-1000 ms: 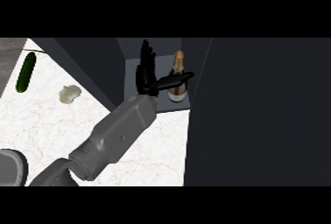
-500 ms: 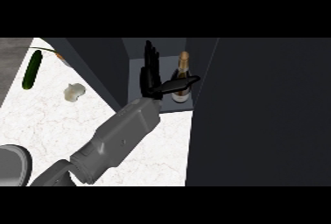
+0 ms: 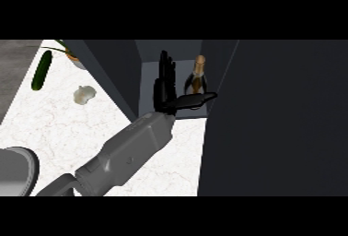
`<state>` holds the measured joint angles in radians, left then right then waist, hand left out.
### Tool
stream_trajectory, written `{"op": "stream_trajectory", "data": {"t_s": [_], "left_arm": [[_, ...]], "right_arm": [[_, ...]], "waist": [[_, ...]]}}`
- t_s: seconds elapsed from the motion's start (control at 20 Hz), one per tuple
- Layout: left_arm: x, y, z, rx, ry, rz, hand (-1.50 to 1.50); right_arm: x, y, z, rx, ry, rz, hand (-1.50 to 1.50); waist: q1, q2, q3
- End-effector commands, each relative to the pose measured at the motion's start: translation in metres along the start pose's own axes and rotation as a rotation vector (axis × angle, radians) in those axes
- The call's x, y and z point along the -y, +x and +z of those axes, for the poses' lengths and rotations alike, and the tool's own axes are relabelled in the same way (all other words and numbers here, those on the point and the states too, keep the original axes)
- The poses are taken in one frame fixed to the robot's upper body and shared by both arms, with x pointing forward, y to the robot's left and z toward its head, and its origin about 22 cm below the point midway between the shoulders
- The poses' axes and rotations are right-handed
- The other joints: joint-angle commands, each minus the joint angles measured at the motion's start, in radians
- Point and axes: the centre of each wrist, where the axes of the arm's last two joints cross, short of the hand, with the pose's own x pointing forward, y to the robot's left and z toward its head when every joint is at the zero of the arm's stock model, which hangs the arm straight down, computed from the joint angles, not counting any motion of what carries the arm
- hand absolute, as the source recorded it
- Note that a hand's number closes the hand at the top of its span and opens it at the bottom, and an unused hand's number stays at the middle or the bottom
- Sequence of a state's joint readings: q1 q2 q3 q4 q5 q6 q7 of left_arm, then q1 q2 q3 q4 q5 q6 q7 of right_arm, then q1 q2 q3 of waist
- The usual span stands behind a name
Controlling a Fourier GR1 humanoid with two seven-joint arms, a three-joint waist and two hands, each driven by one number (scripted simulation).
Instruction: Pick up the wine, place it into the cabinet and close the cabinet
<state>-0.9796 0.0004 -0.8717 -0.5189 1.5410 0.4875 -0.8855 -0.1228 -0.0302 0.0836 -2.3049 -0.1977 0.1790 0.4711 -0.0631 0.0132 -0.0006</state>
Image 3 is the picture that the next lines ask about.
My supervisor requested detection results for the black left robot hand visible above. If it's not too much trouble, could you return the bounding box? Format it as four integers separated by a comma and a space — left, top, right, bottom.
151, 50, 218, 117

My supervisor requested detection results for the dark grey cabinet door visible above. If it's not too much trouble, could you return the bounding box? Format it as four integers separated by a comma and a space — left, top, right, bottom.
197, 39, 348, 197

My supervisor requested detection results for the green cucumber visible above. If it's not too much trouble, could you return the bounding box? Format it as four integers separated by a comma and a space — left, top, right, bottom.
29, 50, 54, 92

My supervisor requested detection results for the dark wine bottle gold neck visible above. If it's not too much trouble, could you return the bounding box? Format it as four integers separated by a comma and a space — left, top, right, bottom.
182, 54, 209, 111

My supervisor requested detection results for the white garlic bulb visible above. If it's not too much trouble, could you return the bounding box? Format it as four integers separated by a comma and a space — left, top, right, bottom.
72, 85, 97, 106

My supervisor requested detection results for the grey round pan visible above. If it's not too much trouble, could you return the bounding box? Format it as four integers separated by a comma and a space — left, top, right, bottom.
0, 146, 41, 197

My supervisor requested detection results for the potted green plant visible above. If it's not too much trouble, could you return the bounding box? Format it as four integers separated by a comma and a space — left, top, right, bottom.
42, 39, 88, 71

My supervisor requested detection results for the dark grey cabinet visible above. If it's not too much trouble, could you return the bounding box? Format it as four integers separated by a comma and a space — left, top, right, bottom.
60, 39, 238, 124

